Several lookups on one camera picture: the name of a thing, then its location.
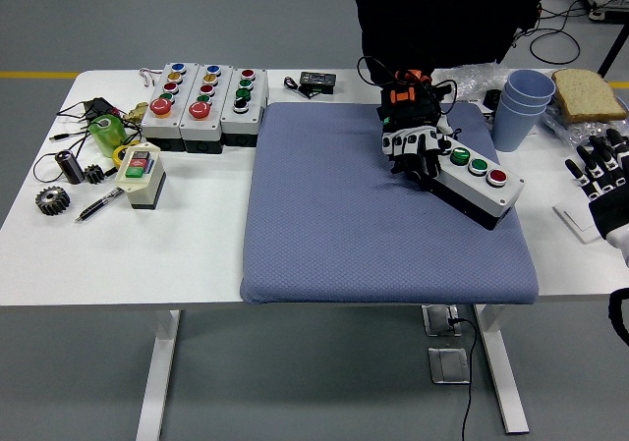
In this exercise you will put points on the black digital meter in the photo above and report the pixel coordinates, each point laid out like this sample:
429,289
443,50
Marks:
319,80

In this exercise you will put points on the black metal stand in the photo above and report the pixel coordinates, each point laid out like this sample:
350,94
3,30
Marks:
611,53

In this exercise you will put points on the black cylindrical capacitor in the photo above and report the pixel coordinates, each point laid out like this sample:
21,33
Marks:
73,168

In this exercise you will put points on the orange black wrist tracker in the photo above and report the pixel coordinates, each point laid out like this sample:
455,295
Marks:
405,94

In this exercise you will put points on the blue plastic cup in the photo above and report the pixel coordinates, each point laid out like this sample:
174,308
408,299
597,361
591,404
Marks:
511,134
513,103
533,90

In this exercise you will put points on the brass fitting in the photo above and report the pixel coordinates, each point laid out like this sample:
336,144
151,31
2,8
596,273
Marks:
135,113

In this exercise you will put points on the silver floor socket box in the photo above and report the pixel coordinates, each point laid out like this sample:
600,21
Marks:
447,365
435,320

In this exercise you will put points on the white table leg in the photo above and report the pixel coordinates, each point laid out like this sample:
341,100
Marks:
501,372
157,372

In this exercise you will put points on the bread slice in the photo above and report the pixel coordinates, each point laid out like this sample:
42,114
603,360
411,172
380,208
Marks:
585,92

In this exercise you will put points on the cream start-stop switch box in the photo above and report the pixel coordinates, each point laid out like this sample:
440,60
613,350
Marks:
142,195

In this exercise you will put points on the green translucent cylinder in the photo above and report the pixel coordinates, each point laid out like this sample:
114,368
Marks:
110,139

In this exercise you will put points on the large steel gear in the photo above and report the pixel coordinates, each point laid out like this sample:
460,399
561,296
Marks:
56,204

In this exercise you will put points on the yellow tape roll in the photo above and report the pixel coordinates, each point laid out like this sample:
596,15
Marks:
118,156

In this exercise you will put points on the person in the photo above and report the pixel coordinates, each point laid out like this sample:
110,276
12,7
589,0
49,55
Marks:
442,14

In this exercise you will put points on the white printed paper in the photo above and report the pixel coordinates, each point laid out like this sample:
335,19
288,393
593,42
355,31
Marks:
486,113

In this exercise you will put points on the person's black white gloved hand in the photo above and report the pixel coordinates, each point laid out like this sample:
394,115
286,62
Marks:
413,141

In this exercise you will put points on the small black gear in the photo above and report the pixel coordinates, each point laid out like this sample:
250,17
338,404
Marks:
93,174

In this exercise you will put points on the grey five-button control box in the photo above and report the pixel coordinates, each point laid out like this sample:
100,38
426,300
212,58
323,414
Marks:
201,129
162,129

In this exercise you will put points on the clear bubble wrap bag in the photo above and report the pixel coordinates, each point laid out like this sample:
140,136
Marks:
476,80

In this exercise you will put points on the grey box with black knob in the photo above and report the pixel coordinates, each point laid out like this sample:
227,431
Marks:
241,124

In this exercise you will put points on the blue-grey padded mat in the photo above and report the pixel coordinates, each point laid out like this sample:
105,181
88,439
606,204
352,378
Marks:
344,215

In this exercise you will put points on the white wall switch plate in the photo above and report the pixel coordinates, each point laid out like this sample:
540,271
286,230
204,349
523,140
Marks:
575,217

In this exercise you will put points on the black pen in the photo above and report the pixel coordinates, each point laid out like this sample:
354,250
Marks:
98,206

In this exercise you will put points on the grey four-button control box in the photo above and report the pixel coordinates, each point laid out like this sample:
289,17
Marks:
477,166

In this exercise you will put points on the robot right hand white black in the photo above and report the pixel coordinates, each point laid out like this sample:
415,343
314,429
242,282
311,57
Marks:
609,215

